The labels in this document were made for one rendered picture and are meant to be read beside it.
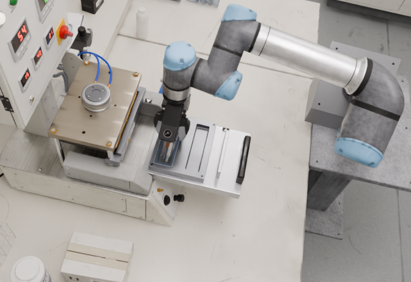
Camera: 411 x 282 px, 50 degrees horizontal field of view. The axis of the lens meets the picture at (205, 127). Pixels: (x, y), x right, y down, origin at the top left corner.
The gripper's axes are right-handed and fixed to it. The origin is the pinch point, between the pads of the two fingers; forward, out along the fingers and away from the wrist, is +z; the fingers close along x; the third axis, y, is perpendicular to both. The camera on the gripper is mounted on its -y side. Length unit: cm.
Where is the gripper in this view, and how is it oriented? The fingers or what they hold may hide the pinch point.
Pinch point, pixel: (170, 137)
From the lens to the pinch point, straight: 132.3
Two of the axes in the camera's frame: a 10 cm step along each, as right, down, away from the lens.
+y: 2.0, -8.0, 5.6
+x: -9.7, -2.3, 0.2
